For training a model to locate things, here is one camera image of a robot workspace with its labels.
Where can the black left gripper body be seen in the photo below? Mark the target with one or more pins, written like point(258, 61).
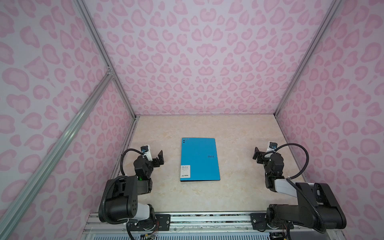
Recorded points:
point(150, 165)

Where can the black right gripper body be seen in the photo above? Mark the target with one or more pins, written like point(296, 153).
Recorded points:
point(266, 162)

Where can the blue folder with black inside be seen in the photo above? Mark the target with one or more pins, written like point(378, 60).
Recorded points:
point(199, 160)

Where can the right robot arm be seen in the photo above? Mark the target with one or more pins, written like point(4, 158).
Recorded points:
point(317, 207)

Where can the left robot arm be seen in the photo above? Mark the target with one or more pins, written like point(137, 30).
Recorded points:
point(119, 203)

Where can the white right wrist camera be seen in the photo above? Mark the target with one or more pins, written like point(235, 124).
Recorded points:
point(272, 146)

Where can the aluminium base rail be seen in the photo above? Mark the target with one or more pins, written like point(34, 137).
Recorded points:
point(204, 226)

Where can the aluminium diagonal wall bar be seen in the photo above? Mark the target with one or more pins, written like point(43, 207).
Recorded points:
point(20, 205)

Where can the aluminium corner post right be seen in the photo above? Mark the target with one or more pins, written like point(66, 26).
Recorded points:
point(326, 23)

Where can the aluminium corner post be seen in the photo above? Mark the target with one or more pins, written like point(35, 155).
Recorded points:
point(91, 26)
point(326, 23)

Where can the aluminium corner post left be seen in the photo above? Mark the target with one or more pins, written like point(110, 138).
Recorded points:
point(91, 26)

